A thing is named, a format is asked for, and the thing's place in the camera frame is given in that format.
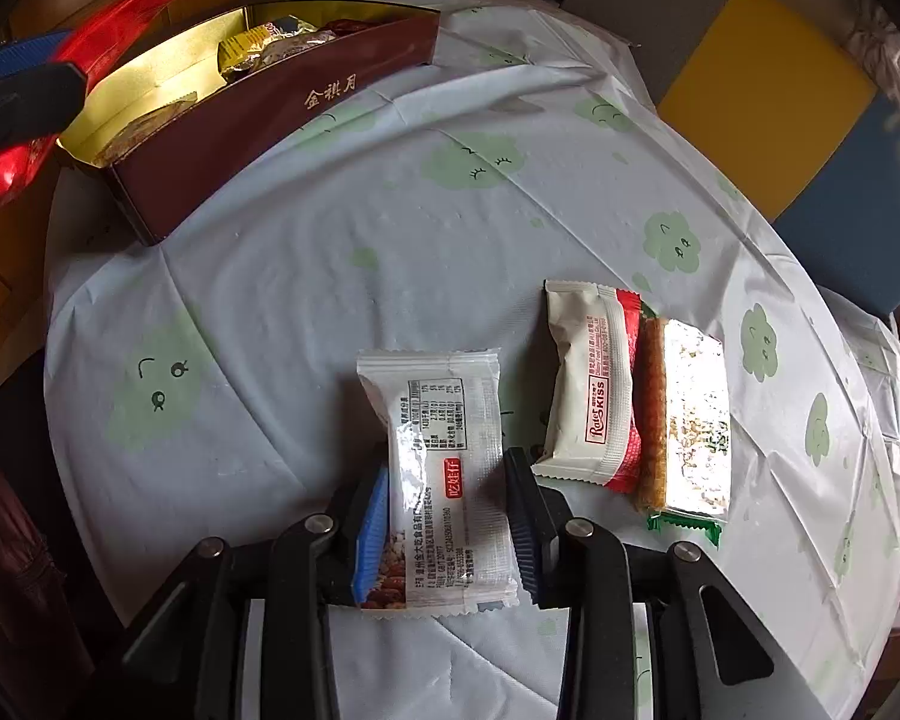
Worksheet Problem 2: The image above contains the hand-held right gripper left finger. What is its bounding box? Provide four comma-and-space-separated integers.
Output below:
116, 461, 391, 720

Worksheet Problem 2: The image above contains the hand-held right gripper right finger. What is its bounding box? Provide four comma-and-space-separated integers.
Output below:
502, 448, 777, 720

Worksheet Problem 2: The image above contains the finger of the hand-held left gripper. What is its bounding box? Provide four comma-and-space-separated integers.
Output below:
0, 31, 72, 87
0, 62, 89, 160

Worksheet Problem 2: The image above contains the white snack packet with nuts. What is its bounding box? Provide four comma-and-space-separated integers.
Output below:
356, 349, 520, 620

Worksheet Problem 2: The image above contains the orange snack packet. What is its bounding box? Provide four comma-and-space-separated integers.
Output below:
112, 90, 197, 164

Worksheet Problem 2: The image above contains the large red snack packet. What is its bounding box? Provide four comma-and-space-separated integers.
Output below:
0, 0, 235, 211

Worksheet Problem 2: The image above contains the yellow snack packet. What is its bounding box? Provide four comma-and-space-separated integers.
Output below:
217, 21, 282, 76

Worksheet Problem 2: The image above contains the maroon box with gold interior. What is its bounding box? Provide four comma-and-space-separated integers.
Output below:
60, 1, 443, 247

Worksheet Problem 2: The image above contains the clear peanut bag orange trim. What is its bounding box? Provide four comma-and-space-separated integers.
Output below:
259, 19, 338, 67

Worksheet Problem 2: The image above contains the white and red snack packet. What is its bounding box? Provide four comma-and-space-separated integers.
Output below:
531, 280, 646, 494

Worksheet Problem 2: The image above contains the green snack packet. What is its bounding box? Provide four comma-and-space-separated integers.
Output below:
641, 298, 723, 547

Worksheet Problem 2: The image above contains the orange and silver snack bar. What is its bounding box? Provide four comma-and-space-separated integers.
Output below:
630, 315, 732, 522

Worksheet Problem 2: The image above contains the pale cloud-print table cover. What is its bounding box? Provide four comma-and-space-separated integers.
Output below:
41, 0, 900, 720

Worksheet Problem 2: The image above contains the dark red cloth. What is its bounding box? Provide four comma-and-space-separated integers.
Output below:
0, 420, 121, 691

